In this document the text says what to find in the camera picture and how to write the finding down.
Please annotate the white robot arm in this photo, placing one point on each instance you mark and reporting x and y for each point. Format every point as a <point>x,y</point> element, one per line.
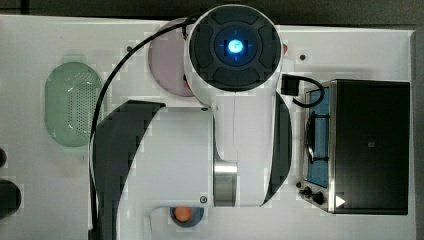
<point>232,150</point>

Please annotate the lilac round plate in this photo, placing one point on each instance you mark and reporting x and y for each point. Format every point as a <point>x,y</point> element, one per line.
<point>166,62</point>

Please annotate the blue cup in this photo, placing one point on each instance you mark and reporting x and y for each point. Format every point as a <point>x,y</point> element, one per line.
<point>197,215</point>

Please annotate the orange ball in cup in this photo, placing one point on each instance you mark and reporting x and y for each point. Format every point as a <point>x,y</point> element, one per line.
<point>183,214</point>

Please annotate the red strawberry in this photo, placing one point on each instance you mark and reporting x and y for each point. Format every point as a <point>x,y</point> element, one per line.
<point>285,49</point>

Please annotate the green perforated colander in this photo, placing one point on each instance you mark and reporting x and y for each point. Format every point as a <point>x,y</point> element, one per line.
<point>71,93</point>

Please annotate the black toaster oven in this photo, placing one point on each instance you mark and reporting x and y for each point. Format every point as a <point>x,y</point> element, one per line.
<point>357,147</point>

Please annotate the black round base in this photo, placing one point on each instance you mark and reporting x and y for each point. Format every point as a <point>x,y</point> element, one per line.
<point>10,198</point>

